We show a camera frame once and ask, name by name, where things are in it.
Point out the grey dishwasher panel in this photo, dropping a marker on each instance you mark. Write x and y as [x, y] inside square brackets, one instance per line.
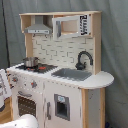
[62, 107]

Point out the black toy faucet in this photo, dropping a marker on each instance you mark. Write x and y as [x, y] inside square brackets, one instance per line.
[81, 64]

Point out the white microwave cabinet door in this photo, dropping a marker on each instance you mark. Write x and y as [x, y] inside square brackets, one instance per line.
[71, 26]

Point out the black toy stovetop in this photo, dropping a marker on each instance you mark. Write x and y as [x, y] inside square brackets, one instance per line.
[40, 68]

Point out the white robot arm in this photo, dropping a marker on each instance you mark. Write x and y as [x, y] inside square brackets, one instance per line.
[25, 121]

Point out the left red stove knob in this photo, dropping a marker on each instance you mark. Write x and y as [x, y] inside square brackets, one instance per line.
[14, 79]

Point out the grey toy sink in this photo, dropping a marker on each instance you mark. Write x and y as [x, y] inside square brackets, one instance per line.
[72, 74]

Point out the red stove knob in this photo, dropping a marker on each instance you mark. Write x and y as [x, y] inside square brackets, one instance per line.
[33, 84]
[14, 79]

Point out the silver toy pot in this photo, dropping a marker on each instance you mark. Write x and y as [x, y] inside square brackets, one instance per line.
[30, 61]

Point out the grey range hood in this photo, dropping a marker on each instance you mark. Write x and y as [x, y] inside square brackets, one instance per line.
[38, 27]

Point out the white oven door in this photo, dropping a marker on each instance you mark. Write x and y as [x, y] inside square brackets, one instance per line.
[25, 101]

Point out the grey cabinet door handle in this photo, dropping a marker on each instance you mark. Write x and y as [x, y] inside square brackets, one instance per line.
[48, 111]

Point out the right red stove knob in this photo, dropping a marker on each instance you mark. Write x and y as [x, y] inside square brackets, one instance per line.
[33, 84]

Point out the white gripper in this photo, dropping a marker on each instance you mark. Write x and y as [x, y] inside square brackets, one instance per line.
[5, 91]

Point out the wooden toy kitchen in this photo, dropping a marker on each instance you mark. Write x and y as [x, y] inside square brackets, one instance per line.
[87, 98]

